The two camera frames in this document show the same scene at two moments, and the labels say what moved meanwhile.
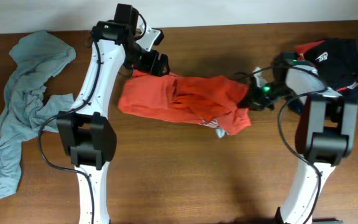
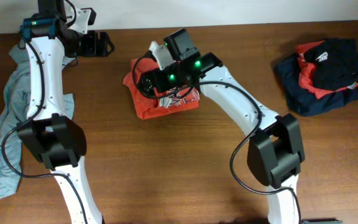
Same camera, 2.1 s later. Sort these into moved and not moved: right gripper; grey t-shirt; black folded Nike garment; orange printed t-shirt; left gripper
Moved: right gripper; left gripper; orange printed t-shirt
Not moved: grey t-shirt; black folded Nike garment
